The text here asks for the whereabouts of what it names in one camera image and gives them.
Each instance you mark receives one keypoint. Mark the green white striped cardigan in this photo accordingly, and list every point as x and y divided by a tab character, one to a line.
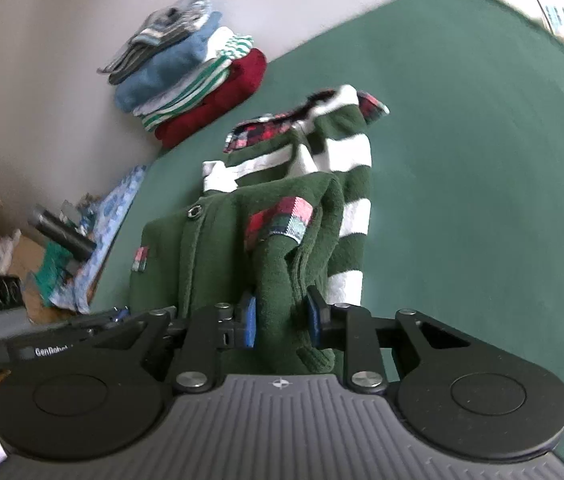
201	270

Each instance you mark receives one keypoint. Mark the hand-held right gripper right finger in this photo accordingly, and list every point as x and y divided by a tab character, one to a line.
314	320

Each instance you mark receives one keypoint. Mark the teal cloth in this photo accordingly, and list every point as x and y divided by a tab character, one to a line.
51	265

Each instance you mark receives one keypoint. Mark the blue white patterned packet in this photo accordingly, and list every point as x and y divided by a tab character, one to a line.
562	19

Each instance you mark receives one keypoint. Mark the grey striped sweater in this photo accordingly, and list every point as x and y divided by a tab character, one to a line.
161	30

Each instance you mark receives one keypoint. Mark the white folded garment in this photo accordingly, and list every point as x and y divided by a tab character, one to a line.
216	45

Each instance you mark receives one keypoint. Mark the green table cover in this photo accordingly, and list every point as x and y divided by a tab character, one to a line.
462	160

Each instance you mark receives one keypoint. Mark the green white striped shirt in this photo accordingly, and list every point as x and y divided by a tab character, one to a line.
191	87

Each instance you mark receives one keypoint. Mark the red sweater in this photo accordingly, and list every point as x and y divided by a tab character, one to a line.
221	100

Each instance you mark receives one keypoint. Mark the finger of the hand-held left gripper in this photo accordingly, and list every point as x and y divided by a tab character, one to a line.
106	317

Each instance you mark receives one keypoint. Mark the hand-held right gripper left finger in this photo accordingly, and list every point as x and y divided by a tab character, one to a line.
248	322

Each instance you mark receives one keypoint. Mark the blue white patterned cloth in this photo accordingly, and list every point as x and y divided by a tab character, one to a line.
111	210

